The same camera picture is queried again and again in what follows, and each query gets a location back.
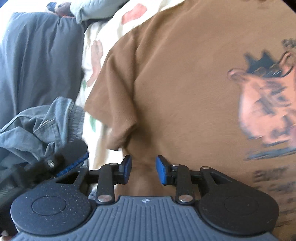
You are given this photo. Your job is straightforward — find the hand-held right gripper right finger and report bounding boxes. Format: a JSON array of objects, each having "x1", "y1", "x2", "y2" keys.
[{"x1": 155, "y1": 155, "x2": 232, "y2": 204}]

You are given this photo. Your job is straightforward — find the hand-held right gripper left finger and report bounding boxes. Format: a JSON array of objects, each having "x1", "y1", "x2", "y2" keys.
[{"x1": 55, "y1": 155, "x2": 133, "y2": 204}]

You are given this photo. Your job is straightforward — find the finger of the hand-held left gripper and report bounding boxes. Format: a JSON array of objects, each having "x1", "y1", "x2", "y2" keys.
[{"x1": 32, "y1": 141, "x2": 89, "y2": 181}]

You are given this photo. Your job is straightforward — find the brown printed t-shirt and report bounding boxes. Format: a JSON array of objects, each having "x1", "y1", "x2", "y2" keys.
[{"x1": 84, "y1": 0, "x2": 296, "y2": 234}]

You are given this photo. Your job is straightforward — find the grey green pants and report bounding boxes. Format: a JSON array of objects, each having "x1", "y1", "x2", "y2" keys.
[{"x1": 0, "y1": 97, "x2": 85, "y2": 172}]

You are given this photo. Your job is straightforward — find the cream bear print blanket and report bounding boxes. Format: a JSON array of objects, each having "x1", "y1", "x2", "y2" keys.
[{"x1": 75, "y1": 0, "x2": 185, "y2": 202}]

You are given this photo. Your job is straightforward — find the brown teddy bear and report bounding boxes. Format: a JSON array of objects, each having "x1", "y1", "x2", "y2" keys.
[{"x1": 47, "y1": 1, "x2": 75, "y2": 19}]

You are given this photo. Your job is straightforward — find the grey neck pillow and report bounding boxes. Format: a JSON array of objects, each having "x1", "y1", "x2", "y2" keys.
[{"x1": 69, "y1": 0, "x2": 130, "y2": 24}]

